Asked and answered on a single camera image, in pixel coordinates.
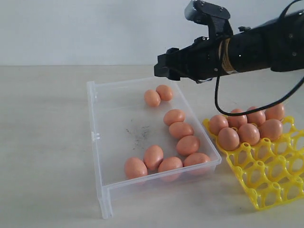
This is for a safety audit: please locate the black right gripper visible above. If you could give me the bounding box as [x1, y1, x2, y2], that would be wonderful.
[154, 37, 228, 84]

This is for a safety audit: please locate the brown egg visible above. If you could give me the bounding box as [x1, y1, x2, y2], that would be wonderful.
[259, 119, 283, 141]
[227, 115, 247, 129]
[238, 123, 260, 146]
[218, 127, 240, 151]
[158, 157, 183, 182]
[183, 152, 211, 176]
[143, 145, 164, 171]
[163, 109, 186, 126]
[144, 90, 161, 107]
[169, 122, 194, 139]
[247, 111, 266, 127]
[176, 135, 200, 156]
[265, 103, 285, 121]
[156, 85, 173, 101]
[209, 114, 229, 135]
[124, 157, 148, 179]

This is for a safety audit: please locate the clear plastic box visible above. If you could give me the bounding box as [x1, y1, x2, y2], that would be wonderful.
[86, 77, 222, 219]

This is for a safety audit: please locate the yellow plastic egg tray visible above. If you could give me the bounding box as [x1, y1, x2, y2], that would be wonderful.
[216, 116, 304, 210]

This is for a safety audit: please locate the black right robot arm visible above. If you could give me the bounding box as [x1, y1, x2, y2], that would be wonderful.
[154, 5, 304, 83]

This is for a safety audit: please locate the black camera cable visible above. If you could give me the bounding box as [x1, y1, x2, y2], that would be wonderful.
[214, 0, 304, 117]

